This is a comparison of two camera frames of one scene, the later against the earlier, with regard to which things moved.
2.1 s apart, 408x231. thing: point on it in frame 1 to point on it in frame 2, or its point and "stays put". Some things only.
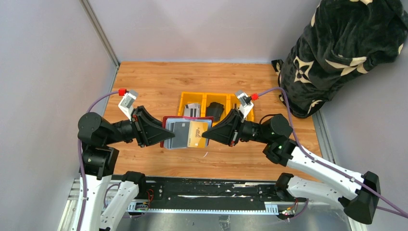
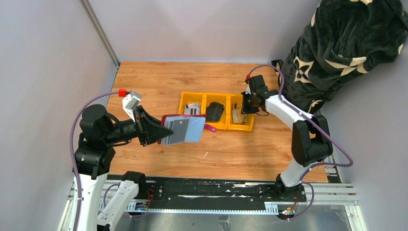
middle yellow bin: (224, 98) stays put
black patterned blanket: (343, 39) stays put
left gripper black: (151, 133) stays put
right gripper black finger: (223, 135) to (245, 106)
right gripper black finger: (229, 123) to (253, 109)
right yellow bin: (234, 102) stays put
